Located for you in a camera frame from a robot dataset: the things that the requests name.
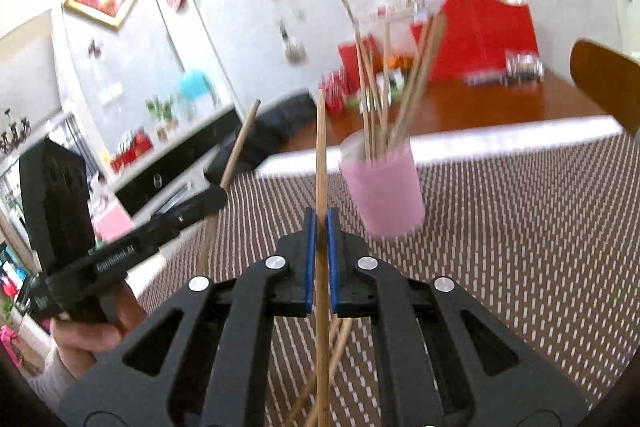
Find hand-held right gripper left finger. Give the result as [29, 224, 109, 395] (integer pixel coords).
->
[57, 207, 317, 427]

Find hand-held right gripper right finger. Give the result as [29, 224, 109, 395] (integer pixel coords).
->
[327, 207, 591, 427]

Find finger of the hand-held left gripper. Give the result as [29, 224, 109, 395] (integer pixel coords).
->
[149, 184, 228, 234]

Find slender wooden chopstick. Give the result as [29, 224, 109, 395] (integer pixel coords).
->
[196, 99, 262, 280]
[315, 91, 332, 427]

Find pink cup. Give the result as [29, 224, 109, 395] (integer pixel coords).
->
[339, 129, 427, 239]

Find pile of wooden chopsticks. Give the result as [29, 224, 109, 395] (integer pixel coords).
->
[285, 314, 353, 427]

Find bundle of wooden chopsticks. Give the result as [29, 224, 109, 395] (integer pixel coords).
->
[352, 14, 448, 160]

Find person's left hand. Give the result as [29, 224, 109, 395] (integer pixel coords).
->
[50, 284, 147, 380]

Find black and white cabinet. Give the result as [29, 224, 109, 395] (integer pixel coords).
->
[112, 104, 238, 217]

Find pink box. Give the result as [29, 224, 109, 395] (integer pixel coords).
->
[92, 202, 134, 241]

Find television screen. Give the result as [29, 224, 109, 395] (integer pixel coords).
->
[0, 242, 29, 304]

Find red boxes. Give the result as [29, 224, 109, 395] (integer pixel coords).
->
[110, 129, 155, 172]

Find dark candelabra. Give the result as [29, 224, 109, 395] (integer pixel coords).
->
[0, 109, 32, 155]

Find potted green plant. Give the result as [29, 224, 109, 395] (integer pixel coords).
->
[145, 96, 180, 142]

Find teal appliance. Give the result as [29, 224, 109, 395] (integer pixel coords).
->
[179, 69, 218, 112]

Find black jacket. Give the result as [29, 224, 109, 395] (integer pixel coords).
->
[205, 91, 326, 180]

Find brown dotted table mat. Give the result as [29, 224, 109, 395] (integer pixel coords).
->
[135, 129, 640, 427]

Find red soda can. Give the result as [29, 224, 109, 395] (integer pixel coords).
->
[320, 71, 349, 114]

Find small red box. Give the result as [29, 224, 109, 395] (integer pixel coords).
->
[337, 34, 381, 92]

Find clear snack container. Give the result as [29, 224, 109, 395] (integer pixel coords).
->
[504, 51, 545, 82]

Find large red gift bag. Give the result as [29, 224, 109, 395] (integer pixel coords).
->
[410, 0, 540, 82]

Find hanging wall ornament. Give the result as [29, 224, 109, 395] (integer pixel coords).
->
[277, 21, 307, 64]

